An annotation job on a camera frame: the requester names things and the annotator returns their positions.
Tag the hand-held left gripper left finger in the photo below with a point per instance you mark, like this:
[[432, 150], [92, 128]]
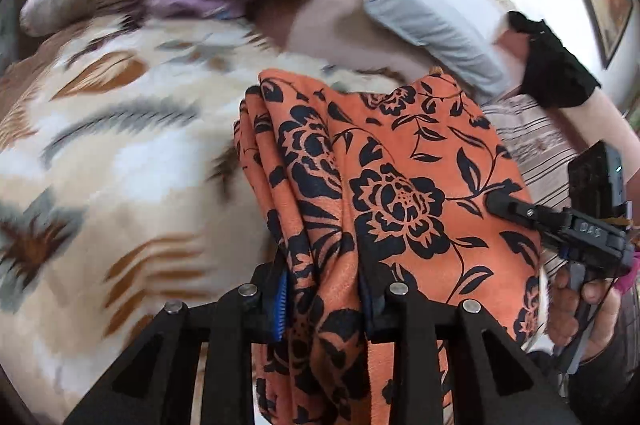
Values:
[[281, 305]]

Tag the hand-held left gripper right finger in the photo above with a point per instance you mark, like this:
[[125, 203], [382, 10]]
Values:
[[372, 315]]

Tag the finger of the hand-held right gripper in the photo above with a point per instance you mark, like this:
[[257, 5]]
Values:
[[525, 211]]

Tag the orange black floral garment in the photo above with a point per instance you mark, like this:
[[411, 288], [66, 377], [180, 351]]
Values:
[[400, 145]]

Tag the person's right forearm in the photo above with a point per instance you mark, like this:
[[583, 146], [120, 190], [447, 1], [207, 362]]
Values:
[[617, 375]]

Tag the person's right hand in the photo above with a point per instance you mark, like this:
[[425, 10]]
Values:
[[580, 320]]

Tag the beige striped folded quilt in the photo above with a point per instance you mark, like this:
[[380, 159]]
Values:
[[540, 140]]

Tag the black sock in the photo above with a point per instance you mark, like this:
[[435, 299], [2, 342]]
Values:
[[555, 60]]

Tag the pink cloth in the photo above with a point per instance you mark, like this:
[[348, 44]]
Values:
[[510, 50]]

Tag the cream leaf-print blanket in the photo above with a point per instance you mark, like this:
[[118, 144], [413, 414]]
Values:
[[125, 185]]

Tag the grey padded cushion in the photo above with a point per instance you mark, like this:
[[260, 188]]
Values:
[[425, 20]]

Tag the mauve brown blanket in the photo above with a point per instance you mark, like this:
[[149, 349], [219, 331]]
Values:
[[325, 35]]

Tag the purple printed cloth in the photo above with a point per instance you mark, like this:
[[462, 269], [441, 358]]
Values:
[[190, 5]]

